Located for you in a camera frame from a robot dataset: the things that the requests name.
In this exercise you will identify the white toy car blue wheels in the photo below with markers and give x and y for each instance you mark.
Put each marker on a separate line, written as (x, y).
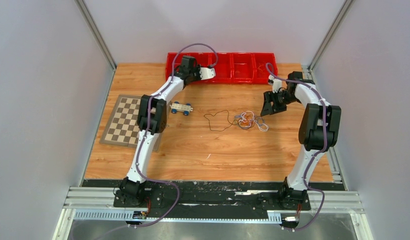
(176, 107)

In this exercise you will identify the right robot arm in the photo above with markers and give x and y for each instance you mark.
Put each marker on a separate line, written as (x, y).
(318, 131)

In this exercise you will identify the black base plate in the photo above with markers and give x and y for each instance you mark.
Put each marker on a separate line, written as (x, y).
(200, 199)

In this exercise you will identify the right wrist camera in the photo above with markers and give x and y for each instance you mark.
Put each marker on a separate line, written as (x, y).
(275, 83)

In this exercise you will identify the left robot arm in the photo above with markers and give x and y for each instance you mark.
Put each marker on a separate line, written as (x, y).
(152, 118)

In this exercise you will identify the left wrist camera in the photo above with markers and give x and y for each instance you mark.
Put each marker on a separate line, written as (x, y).
(206, 73)

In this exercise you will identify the right aluminium frame post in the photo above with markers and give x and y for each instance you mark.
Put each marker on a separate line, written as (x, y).
(347, 4)

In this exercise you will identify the red bin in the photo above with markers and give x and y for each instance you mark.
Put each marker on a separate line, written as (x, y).
(261, 74)
(222, 70)
(172, 62)
(243, 68)
(196, 59)

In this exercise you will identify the left aluminium frame post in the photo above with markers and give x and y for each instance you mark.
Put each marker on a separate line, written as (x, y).
(85, 12)

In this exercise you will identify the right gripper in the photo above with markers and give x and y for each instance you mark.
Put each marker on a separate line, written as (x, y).
(268, 108)

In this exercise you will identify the aluminium frame post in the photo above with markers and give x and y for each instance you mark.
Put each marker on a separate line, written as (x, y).
(347, 4)
(85, 12)

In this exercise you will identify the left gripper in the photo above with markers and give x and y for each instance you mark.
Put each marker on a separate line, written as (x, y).
(197, 69)

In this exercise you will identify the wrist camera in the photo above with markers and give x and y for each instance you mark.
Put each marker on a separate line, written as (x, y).
(206, 73)
(275, 83)

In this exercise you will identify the aluminium front rail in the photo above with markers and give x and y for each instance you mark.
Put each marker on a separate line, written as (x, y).
(96, 203)

